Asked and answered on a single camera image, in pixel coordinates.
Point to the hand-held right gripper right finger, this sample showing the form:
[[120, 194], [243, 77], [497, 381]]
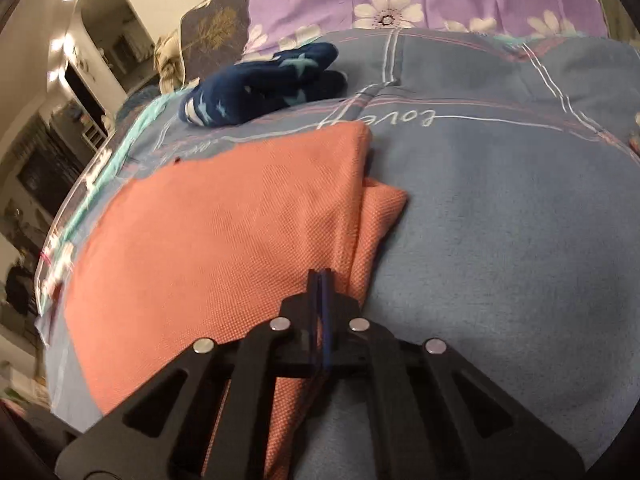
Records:
[[400, 365]]

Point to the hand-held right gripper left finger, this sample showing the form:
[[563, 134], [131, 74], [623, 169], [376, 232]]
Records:
[[235, 360]]

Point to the pink bear print sweater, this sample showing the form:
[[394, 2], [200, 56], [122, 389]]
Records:
[[200, 240]]

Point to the blue plaid bed sheet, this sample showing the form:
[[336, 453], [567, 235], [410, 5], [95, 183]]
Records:
[[500, 210]]

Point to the teal patterned sheet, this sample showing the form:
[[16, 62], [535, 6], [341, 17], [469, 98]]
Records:
[[147, 117]]

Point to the navy star print garment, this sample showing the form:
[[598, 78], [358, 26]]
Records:
[[260, 85]]

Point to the grey-blue fuzzy blanket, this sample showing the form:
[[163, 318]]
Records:
[[135, 102]]

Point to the beige knit garment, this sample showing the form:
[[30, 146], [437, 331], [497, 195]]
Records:
[[167, 60]]

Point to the dark tree print pillow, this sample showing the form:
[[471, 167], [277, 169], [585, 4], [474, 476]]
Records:
[[215, 30]]

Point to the arched wall mirror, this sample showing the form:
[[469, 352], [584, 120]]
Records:
[[110, 35]]

